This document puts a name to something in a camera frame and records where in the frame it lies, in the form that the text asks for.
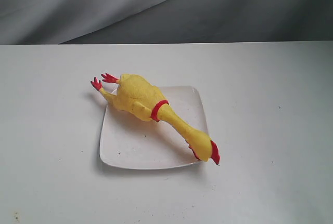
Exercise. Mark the white square plate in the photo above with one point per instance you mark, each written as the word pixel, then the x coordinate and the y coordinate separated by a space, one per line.
pixel 129 143

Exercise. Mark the grey backdrop cloth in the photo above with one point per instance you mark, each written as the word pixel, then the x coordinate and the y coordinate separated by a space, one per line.
pixel 164 21

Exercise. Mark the yellow rubber chicken toy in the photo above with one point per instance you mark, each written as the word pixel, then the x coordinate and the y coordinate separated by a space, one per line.
pixel 134 94

